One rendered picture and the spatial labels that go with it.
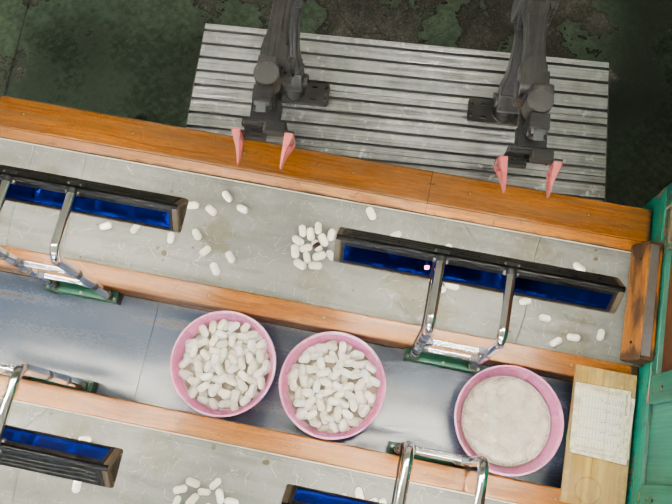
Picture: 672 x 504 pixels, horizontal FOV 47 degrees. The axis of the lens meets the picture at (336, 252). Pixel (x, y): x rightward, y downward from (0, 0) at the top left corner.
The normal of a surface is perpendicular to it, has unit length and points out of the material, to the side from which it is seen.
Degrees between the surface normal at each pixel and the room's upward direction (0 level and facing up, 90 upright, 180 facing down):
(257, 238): 0
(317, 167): 0
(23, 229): 0
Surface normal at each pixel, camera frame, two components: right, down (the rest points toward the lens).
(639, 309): -0.91, -0.27
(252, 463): -0.02, -0.26
